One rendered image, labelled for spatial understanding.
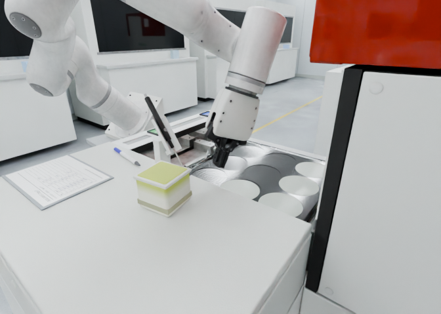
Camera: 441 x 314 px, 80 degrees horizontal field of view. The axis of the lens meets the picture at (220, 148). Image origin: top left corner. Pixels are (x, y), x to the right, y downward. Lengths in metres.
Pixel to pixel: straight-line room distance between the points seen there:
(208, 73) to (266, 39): 4.84
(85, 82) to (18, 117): 2.37
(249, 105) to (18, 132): 3.07
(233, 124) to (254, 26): 0.19
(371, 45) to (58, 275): 0.50
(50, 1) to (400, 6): 0.59
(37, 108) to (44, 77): 2.48
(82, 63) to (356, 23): 0.89
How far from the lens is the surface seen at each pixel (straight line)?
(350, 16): 0.39
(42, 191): 0.65
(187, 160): 0.87
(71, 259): 0.46
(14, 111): 3.41
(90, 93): 1.08
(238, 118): 0.56
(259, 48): 0.54
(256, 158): 0.84
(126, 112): 1.16
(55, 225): 0.54
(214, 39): 0.63
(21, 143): 3.49
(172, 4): 0.53
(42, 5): 0.67
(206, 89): 5.40
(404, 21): 0.38
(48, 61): 0.94
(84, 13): 3.92
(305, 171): 0.80
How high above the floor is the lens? 1.26
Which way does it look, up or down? 23 degrees down
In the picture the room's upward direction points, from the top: straight up
